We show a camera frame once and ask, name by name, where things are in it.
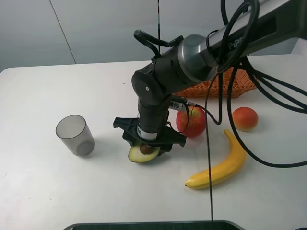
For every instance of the orange-red peach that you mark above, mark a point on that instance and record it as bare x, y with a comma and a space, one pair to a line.
245, 119

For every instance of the halved avocado with pit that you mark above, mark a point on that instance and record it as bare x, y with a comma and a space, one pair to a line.
140, 152

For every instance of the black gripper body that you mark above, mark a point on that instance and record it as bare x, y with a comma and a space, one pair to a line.
133, 134

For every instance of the dark device edge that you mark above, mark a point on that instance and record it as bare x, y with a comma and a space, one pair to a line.
177, 225

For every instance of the orange wicker basket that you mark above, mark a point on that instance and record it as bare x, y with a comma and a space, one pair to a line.
242, 84

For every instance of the red apple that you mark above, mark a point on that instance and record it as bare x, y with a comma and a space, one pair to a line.
196, 124

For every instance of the smoky transparent plastic cup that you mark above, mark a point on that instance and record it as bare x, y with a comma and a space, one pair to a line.
74, 132

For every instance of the yellow banana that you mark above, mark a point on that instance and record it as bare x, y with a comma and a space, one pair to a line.
222, 171

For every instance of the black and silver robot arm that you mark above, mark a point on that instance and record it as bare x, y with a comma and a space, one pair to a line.
188, 61

